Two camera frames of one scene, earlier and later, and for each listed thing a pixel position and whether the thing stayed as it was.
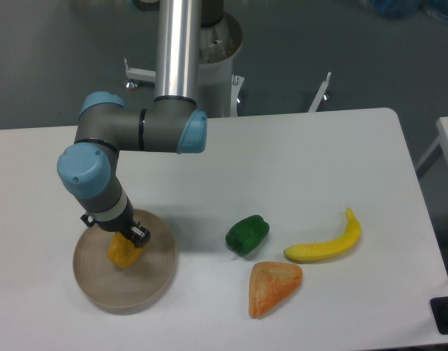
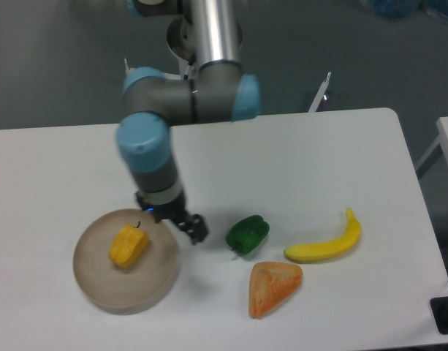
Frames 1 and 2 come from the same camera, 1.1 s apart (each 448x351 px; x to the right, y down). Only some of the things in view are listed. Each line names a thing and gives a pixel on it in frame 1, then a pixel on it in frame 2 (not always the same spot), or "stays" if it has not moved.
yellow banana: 347,240 stays
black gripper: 126,226 → 167,205
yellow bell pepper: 123,251 stays
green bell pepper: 247,235 stays
